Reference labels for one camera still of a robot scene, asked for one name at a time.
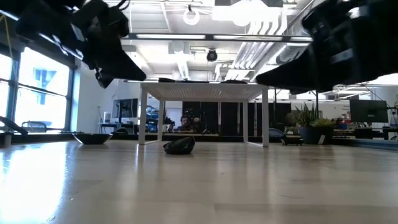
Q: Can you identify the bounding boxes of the LED light bar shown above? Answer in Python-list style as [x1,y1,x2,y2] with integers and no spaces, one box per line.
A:
[121,32,313,44]

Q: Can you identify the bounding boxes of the black dome camera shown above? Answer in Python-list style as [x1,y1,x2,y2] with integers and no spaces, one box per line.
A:
[206,49,219,63]

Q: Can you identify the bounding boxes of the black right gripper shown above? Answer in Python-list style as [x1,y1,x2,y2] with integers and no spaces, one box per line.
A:
[256,0,383,95]

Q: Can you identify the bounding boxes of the black square mini plate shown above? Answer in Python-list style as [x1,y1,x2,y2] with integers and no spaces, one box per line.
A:
[280,135,305,146]

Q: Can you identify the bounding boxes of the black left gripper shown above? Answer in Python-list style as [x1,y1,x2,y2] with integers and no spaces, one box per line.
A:
[71,0,147,89]

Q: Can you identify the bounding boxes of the mesh office chair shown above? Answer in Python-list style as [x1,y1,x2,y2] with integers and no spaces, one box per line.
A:
[21,120,48,133]

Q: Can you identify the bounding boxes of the large window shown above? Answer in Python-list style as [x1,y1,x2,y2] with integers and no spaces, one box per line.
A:
[0,46,78,133]

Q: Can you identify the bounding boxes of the blue office chair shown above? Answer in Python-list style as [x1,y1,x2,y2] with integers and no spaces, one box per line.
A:
[269,128,287,143]

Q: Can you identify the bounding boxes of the white ring light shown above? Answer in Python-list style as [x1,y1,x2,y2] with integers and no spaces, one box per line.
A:
[182,7,201,26]

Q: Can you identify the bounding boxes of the black aluminium frame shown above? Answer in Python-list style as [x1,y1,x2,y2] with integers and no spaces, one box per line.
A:
[0,131,398,152]

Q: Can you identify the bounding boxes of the white perforated metal shelf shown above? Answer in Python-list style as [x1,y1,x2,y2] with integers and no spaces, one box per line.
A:
[138,81,271,148]

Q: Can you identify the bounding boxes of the black partition panels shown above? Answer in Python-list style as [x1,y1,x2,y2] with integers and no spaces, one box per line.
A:
[182,101,292,136]

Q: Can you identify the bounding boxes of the silver ventilation duct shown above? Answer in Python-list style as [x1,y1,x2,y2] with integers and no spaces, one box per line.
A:
[275,18,315,65]

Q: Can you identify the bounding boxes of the black computer monitor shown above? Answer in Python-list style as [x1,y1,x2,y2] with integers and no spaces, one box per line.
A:
[349,99,389,124]
[111,98,139,119]

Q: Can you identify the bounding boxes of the dark office chair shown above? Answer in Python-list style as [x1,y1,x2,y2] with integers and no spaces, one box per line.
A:
[111,127,129,138]

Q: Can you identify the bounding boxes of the person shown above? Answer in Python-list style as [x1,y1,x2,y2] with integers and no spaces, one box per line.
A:
[176,115,203,133]

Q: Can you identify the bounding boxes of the potted green plant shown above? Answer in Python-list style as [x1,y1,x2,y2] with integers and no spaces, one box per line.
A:
[287,102,337,146]

